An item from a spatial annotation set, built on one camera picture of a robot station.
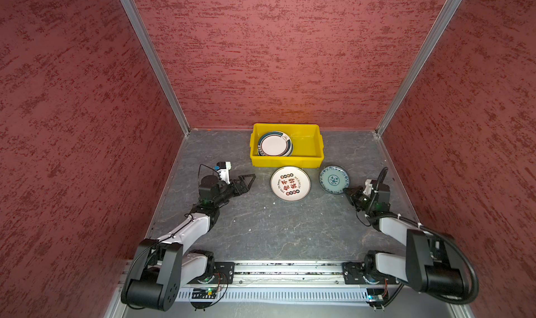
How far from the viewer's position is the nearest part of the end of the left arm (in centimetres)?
67

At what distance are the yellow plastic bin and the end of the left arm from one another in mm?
269

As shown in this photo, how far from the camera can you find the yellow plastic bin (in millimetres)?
1034
